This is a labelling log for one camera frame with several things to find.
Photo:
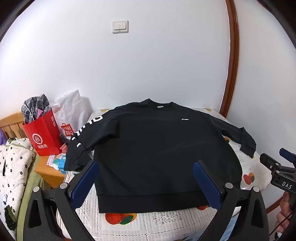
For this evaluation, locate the black sweatshirt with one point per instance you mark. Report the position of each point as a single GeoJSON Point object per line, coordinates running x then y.
{"type": "Point", "coordinates": [150, 150]}

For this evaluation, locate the red paper bag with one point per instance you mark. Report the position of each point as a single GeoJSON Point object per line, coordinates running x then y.
{"type": "Point", "coordinates": [44, 134]}

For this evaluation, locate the fruit print tablecloth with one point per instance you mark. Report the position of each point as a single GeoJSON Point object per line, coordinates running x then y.
{"type": "Point", "coordinates": [161, 224]}

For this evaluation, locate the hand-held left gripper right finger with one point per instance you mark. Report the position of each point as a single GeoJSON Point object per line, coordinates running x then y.
{"type": "Point", "coordinates": [208, 185]}

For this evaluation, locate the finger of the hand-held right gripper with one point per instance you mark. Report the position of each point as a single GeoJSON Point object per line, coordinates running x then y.
{"type": "Point", "coordinates": [269, 162]}
{"type": "Point", "coordinates": [288, 154]}

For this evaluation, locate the white light switch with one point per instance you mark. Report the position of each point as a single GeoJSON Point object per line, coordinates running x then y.
{"type": "Point", "coordinates": [120, 26]}

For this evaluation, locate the wooden door frame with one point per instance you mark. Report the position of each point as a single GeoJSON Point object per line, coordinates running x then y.
{"type": "Point", "coordinates": [232, 58]}

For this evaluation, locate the person's right hand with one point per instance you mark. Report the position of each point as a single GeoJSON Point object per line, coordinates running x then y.
{"type": "Point", "coordinates": [285, 215]}

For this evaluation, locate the olive green sheet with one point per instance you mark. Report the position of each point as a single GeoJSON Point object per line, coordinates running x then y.
{"type": "Point", "coordinates": [30, 183]}

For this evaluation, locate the white plastic bag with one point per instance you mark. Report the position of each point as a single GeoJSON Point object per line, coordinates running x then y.
{"type": "Point", "coordinates": [69, 109]}

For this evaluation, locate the blue white packet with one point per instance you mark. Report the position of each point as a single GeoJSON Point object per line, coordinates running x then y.
{"type": "Point", "coordinates": [57, 163]}

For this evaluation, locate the wooden headboard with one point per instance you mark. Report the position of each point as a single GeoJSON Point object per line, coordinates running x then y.
{"type": "Point", "coordinates": [11, 125]}

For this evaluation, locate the wooden nightstand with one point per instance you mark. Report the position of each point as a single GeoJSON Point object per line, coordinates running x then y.
{"type": "Point", "coordinates": [49, 176]}

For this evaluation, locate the floral white blanket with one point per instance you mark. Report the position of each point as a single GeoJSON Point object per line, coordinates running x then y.
{"type": "Point", "coordinates": [13, 166]}

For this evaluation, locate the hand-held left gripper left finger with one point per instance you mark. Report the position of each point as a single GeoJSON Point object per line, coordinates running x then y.
{"type": "Point", "coordinates": [83, 183]}

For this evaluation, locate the checkered cloth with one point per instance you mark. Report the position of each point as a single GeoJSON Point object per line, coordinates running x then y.
{"type": "Point", "coordinates": [34, 104]}

